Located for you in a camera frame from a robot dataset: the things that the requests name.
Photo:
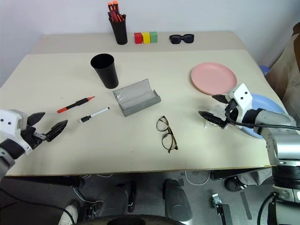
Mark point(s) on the blue plate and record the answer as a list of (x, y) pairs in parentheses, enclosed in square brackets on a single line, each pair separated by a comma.
[(267, 103)]

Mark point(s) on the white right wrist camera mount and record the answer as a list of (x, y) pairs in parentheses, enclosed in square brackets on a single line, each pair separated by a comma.
[(242, 95)]

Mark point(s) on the metal bracket on floor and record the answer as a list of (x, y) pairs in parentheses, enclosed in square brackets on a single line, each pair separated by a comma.
[(221, 208)]

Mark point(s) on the grey open glasses case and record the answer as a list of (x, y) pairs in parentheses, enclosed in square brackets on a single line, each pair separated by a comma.
[(138, 100)]

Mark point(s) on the black table crossbar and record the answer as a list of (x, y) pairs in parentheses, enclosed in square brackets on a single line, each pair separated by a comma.
[(47, 181)]

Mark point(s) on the black pen holder cup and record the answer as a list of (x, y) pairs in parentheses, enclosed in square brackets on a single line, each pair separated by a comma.
[(121, 32)]

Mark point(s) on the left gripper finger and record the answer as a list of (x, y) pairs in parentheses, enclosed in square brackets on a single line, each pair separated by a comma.
[(35, 118), (57, 129)]

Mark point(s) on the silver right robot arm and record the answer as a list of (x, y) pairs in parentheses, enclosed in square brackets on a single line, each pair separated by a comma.
[(274, 118)]

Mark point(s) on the tortoiseshell eyeglasses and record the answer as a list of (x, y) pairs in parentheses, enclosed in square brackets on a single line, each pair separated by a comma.
[(169, 134)]

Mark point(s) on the red block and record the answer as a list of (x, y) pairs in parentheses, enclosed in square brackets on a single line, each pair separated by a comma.
[(138, 38)]

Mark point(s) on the pink plate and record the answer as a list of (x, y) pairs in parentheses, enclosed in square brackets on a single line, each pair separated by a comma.
[(212, 76)]

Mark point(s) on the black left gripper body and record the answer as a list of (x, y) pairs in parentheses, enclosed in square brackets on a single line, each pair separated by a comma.
[(29, 136)]

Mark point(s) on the clear plastic wrapper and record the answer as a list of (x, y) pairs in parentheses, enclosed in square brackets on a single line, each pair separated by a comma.
[(216, 109)]

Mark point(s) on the empty black cup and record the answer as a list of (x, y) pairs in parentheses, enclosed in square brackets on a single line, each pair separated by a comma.
[(107, 75)]

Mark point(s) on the person in beige clothing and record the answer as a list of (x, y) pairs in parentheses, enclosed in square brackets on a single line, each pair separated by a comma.
[(289, 70)]

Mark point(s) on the white shoe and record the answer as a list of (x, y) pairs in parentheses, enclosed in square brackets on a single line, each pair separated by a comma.
[(69, 214)]

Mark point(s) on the blue plastic stool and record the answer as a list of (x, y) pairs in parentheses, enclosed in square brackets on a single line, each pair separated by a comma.
[(265, 69)]

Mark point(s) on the grey flat strip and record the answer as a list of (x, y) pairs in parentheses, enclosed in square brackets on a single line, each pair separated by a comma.
[(246, 206)]

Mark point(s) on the white and black marker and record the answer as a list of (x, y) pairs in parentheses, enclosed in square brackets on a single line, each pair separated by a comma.
[(96, 114)]

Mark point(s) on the black sunglasses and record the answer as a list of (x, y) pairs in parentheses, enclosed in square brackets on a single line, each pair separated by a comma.
[(175, 39)]

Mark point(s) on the green block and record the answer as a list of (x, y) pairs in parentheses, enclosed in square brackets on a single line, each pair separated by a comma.
[(153, 37)]

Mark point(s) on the yellow block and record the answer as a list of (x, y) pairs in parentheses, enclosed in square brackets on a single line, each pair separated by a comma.
[(146, 37)]

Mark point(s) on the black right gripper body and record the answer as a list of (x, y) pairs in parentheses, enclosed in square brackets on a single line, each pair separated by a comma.
[(232, 110)]

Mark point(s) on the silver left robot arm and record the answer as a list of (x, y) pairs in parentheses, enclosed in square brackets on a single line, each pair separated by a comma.
[(8, 154)]

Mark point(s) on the red and black pen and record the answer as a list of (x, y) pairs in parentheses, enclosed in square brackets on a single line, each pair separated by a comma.
[(77, 103)]

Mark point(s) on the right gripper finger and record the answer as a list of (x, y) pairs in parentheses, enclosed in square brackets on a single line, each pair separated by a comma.
[(221, 98), (212, 117)]

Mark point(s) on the black shoe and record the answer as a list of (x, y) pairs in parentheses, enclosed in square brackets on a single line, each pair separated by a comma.
[(234, 185)]

